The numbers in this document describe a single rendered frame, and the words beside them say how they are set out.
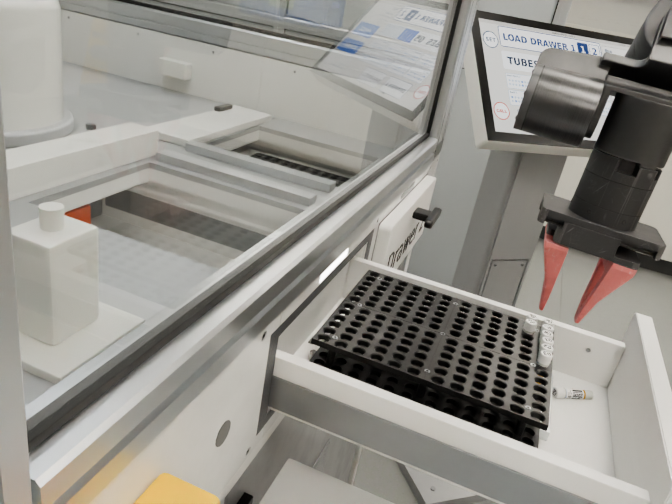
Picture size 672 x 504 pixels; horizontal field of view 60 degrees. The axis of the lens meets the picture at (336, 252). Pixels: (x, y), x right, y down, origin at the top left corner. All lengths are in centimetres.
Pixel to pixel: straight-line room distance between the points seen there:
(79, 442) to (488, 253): 134
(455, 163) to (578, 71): 174
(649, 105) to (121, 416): 43
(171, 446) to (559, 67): 42
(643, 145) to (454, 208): 181
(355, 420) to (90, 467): 27
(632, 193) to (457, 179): 176
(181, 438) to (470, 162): 194
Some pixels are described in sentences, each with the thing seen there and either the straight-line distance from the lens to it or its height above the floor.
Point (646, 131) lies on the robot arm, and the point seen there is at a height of 114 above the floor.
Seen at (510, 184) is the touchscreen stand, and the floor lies 83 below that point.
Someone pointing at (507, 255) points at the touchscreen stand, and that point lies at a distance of 159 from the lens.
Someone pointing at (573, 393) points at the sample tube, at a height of 85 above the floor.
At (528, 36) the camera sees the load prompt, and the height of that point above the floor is 116.
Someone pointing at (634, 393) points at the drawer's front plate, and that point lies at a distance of 65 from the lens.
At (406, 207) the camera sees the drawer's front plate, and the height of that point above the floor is 93.
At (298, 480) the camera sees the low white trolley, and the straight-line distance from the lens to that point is 62.
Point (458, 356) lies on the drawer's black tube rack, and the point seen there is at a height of 90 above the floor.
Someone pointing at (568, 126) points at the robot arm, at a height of 113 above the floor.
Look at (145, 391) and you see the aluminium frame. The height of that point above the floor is 99.
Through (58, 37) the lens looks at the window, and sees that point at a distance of 25.
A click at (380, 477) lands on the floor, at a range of 172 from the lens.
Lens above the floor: 121
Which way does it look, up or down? 25 degrees down
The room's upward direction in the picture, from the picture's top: 11 degrees clockwise
